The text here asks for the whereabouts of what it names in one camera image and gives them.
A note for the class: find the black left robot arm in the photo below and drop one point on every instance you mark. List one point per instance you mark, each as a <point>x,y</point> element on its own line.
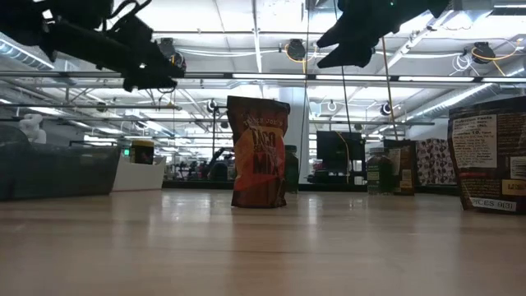
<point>82,45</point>

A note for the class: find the white building pillar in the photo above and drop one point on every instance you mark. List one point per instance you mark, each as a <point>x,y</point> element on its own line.
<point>296,119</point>

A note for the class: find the brown box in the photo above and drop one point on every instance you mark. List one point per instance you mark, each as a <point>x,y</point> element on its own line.
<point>404,168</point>

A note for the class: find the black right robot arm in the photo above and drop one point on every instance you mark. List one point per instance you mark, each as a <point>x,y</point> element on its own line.
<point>437,6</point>

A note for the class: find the taco seasoning mix packet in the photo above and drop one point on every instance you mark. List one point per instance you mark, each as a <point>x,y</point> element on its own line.
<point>489,164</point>
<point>259,164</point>

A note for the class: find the patterned partition panel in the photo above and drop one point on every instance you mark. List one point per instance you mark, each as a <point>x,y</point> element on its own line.
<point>433,162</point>

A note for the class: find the white plastic object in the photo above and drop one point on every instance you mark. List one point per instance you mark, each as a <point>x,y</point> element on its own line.
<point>32,125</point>

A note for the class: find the dark grey translucent bin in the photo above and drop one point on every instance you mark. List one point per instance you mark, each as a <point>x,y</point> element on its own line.
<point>53,172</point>

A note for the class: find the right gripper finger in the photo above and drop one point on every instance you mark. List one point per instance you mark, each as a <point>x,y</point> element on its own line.
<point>349,35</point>
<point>353,55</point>

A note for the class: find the black screen on cart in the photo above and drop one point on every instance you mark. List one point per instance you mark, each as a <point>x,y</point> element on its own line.
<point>333,148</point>

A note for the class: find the green-lid oregano jar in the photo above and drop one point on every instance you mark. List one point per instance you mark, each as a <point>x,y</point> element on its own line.
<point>377,174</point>
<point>293,172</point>

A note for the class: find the small white tray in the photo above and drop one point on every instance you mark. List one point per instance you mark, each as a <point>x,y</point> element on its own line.
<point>137,177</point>

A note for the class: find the yellow-lid spice jar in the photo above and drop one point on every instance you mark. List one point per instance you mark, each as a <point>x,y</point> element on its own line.
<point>142,154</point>

